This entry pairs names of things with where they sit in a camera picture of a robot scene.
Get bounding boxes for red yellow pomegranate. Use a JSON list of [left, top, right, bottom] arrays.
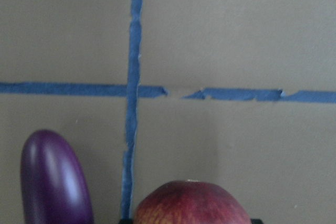
[[133, 180, 251, 223]]

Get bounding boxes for purple eggplant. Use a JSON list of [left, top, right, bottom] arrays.
[[20, 130, 94, 223]]

